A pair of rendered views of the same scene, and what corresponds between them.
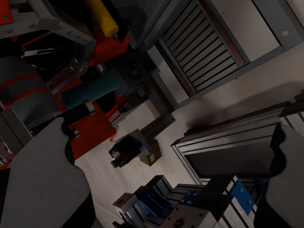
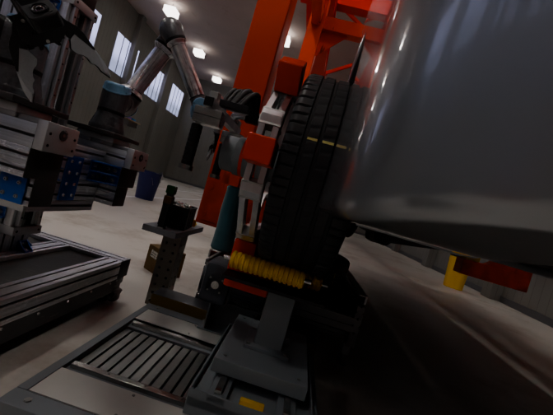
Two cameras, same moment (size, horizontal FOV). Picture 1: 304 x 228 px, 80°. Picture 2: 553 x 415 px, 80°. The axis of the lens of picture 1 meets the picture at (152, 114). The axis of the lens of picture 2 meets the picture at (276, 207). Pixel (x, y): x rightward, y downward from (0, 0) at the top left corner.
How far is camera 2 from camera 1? 0.73 m
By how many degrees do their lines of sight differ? 31
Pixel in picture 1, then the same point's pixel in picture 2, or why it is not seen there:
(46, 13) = (243, 186)
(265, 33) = (57, 394)
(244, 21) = (96, 396)
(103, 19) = (243, 258)
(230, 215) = (20, 160)
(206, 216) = (41, 145)
